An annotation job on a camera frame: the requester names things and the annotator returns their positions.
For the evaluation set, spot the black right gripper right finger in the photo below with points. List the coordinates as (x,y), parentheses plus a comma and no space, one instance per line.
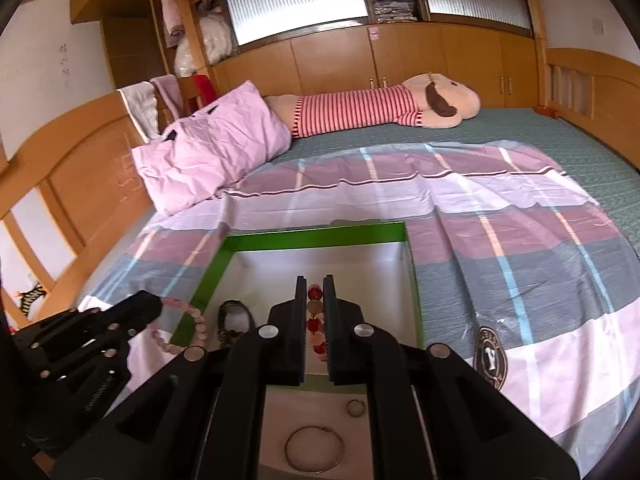
(358,351)

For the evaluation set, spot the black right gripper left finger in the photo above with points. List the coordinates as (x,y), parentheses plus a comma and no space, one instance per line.
(274,353)

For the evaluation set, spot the black wristwatch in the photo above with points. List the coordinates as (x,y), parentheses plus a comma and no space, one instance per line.
(233,321)

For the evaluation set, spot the large silver bangle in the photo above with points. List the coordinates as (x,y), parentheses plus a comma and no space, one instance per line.
(314,449)

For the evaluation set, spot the green white cardboard box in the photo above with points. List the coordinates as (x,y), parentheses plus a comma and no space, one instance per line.
(371,265)

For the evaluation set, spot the plaid bed quilt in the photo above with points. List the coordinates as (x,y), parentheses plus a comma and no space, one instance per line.
(490,248)

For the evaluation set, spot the pink pillow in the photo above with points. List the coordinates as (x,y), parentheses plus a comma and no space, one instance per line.
(201,154)

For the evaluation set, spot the wooden bed headboard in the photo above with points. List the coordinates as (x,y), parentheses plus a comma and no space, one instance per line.
(80,165)

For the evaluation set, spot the striped plush dog toy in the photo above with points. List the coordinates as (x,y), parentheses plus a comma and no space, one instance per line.
(431,101)

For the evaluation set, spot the wooden bed footboard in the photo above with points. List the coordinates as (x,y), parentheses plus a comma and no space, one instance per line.
(596,92)

